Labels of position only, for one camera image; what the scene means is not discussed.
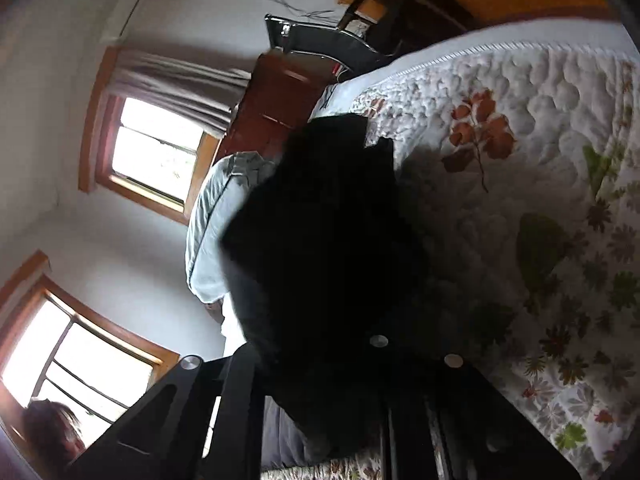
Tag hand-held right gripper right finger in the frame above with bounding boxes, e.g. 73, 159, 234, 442
370, 334, 582, 480

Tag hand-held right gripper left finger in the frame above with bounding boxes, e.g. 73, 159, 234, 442
70, 344, 267, 480

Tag black box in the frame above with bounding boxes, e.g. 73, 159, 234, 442
345, 0, 481, 58

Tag grey curtain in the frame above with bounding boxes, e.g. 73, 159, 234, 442
107, 50, 253, 138

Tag white air conditioner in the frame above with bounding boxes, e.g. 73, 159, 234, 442
100, 0, 166, 46

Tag black pants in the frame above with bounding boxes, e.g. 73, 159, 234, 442
220, 112, 437, 461

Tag wooden framed window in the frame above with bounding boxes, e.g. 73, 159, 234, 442
77, 45, 223, 226
0, 250, 181, 461

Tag person's head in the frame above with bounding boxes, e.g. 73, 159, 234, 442
22, 400, 88, 468

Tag black mesh office chair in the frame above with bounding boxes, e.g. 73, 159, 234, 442
264, 12, 396, 78

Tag folded light blue duvet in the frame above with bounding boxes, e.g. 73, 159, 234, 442
184, 151, 281, 306

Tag dark wooden headboard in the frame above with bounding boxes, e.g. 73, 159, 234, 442
215, 51, 331, 166

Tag floral quilted bedspread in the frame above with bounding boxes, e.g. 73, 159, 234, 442
260, 42, 640, 480

